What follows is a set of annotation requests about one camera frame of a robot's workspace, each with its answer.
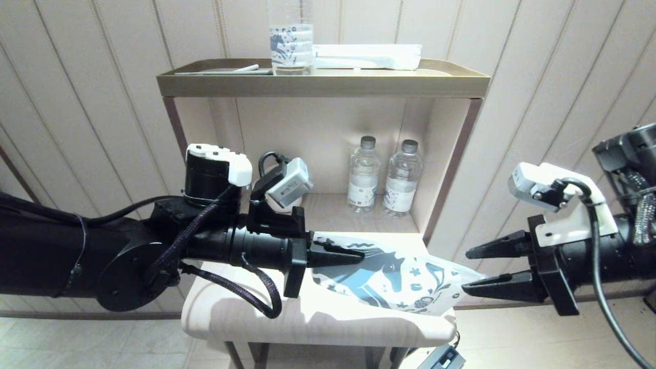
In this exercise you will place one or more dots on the tall clear printed bottle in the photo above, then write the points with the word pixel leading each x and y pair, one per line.
pixel 292 46

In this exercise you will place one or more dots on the white plastic wrapped packet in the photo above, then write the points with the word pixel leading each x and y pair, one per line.
pixel 366 56

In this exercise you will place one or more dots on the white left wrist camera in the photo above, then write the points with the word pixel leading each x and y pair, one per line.
pixel 287 184

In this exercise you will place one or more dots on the water bottle patterned label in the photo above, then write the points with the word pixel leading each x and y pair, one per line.
pixel 402 179

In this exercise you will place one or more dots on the white ribbed mug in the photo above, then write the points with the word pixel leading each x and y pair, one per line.
pixel 289 207

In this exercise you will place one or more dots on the small white stick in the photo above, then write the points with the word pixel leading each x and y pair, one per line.
pixel 247 67

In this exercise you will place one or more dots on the white horse print zip bag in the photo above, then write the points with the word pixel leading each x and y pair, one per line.
pixel 400 287

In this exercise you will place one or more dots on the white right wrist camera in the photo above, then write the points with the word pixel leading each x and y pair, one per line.
pixel 558 200

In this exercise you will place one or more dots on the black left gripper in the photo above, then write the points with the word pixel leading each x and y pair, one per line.
pixel 266 246

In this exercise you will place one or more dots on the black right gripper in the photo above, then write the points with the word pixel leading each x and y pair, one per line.
pixel 569 266

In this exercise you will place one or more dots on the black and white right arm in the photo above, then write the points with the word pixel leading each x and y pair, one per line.
pixel 635 205

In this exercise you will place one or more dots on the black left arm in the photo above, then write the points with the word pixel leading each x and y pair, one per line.
pixel 51 256

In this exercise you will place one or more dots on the beige wooden shelf table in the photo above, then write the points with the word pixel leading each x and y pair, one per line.
pixel 333 323

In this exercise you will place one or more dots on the black labelled power adapter box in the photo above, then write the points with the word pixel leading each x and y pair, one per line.
pixel 441 360

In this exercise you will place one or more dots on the water bottle plain white label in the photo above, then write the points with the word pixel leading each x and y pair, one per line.
pixel 364 174

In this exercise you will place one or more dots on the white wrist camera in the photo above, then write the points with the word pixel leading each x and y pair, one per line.
pixel 558 200
pixel 287 184

